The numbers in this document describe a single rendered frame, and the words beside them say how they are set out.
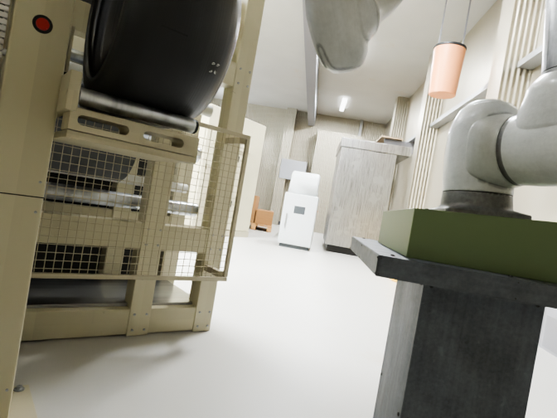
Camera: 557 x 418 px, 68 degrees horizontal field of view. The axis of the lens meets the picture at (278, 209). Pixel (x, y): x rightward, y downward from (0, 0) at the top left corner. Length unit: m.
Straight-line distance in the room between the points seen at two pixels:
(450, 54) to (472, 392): 4.89
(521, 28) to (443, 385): 4.17
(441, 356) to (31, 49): 1.22
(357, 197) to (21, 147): 6.50
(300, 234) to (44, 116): 5.77
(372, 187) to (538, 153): 6.53
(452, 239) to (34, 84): 1.06
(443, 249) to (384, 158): 6.63
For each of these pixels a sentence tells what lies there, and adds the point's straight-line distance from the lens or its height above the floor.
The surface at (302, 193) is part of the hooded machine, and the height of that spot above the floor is 0.92.
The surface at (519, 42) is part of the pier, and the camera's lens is 4.79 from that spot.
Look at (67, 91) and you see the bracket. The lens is 1.16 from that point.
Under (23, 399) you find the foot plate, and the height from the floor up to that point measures 0.01.
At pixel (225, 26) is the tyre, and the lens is 1.24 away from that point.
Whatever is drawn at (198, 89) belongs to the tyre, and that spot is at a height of 0.99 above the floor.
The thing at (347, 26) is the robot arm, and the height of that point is 1.06.
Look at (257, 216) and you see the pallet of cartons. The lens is 9.36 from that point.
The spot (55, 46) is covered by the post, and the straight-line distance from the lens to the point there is 1.29.
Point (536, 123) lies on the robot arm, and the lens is 0.93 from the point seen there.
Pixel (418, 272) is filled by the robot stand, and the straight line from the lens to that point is 0.80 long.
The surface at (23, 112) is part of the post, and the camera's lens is 1.25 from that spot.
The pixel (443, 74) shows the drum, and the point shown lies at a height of 2.55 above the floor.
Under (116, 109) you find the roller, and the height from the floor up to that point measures 0.89.
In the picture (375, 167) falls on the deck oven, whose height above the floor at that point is 1.58.
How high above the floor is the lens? 0.71
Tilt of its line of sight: 1 degrees down
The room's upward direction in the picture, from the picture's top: 10 degrees clockwise
